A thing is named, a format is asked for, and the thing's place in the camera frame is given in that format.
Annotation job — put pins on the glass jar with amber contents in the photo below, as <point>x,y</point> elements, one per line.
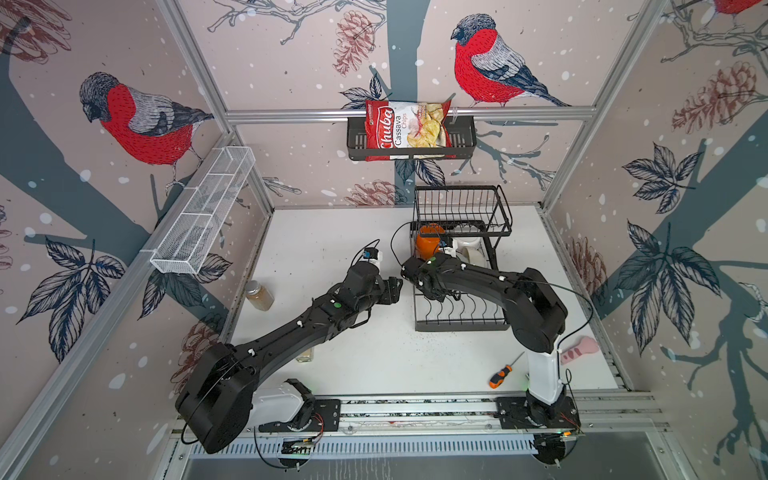
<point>258,295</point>

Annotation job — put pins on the orange plastic bowl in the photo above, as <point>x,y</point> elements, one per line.
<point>428,240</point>

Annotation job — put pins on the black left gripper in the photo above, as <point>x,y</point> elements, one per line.
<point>390,290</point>

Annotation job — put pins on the black wire dish rack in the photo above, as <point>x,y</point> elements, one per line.
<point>462,211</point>

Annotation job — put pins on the small beige bottle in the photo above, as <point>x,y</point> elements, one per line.
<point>306,357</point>

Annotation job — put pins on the white plastic bowl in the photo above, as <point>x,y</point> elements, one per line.
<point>470,243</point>

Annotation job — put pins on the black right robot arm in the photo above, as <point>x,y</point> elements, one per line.
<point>534,312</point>

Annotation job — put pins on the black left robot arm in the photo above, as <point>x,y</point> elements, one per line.
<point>217,399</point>

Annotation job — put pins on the white wire wall shelf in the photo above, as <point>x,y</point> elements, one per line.
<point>190,229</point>

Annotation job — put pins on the red cassava chips bag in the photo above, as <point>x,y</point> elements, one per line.
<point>406,125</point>

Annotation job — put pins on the orange handled screwdriver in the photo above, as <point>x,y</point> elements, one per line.
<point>498,378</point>

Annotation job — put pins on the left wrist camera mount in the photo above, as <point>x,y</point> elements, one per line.
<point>372,255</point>

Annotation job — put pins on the aluminium frame corner post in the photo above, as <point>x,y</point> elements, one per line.
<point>182,33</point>

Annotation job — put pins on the cream ceramic bowl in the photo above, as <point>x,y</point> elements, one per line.
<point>475,256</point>

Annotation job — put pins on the black wall basket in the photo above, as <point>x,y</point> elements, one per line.
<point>461,143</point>

